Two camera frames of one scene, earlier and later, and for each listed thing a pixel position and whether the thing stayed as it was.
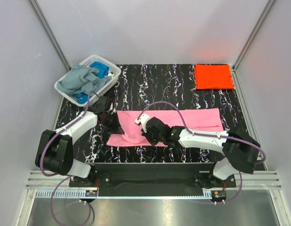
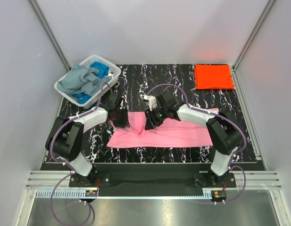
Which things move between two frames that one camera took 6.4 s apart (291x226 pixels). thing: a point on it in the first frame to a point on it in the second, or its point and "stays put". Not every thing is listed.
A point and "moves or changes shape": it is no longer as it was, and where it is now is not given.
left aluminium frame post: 50,33 stays put
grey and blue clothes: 82,80 stays put
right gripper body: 154,140 to 158,116
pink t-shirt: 204,118 moves or changes shape
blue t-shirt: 82,98 stays put
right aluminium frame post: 250,39 stays put
